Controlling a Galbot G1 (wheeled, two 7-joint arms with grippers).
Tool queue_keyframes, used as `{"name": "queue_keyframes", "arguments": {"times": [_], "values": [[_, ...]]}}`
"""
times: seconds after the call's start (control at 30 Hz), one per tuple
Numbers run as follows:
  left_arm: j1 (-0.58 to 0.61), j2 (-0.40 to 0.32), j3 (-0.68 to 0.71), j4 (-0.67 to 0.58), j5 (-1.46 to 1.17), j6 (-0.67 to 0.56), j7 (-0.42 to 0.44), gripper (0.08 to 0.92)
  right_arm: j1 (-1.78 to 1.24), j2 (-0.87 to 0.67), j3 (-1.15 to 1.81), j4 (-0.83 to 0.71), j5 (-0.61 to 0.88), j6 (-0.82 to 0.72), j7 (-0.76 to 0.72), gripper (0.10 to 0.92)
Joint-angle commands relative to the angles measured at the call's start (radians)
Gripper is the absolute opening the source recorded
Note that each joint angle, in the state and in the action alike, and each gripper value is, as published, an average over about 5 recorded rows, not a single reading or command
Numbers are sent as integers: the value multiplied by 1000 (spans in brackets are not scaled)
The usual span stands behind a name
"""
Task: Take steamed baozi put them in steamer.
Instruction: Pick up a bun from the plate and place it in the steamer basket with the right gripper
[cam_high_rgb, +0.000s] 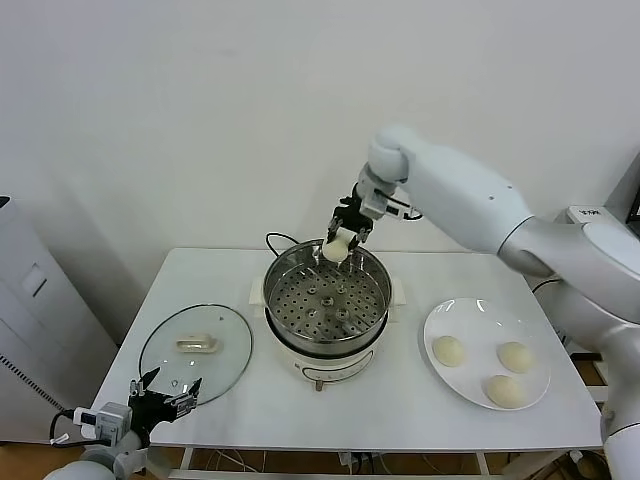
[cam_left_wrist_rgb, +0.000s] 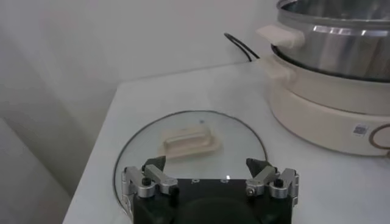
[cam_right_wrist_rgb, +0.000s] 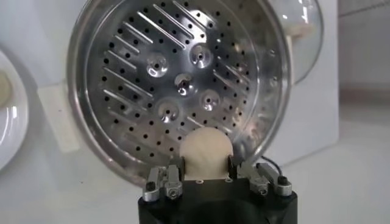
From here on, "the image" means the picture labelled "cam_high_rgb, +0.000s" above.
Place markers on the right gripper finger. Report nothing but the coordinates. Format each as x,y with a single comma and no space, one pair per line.
364,234
334,225

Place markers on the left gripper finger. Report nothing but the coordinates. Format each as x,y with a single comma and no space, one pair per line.
139,386
192,392

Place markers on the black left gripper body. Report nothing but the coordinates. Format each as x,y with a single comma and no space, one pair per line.
152,405

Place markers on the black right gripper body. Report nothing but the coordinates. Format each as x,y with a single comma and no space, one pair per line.
352,215

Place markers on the white steamed baozi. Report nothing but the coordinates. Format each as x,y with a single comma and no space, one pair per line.
506,391
515,357
448,351
336,247

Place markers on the glass pot lid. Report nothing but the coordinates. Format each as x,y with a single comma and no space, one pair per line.
165,350

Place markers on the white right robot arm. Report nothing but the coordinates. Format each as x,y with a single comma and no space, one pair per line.
450,190

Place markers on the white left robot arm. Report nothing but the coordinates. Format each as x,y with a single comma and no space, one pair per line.
115,460

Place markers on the steel perforated steamer basket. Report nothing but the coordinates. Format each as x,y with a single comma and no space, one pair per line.
370,290

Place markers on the white floor cabinet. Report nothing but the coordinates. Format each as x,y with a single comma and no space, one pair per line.
40,325

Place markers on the white round plate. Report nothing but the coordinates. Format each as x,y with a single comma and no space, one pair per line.
450,320

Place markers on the white electric cooker base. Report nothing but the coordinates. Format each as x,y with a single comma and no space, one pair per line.
325,367

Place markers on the black laptop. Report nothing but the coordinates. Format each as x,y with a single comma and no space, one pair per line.
636,206

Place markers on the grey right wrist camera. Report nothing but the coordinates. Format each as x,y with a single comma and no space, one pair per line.
375,202

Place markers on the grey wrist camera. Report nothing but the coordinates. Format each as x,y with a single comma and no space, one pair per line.
112,422
375,202

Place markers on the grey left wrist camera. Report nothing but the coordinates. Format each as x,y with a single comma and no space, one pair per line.
112,422

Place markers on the white table leg frame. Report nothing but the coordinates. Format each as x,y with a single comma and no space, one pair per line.
483,461

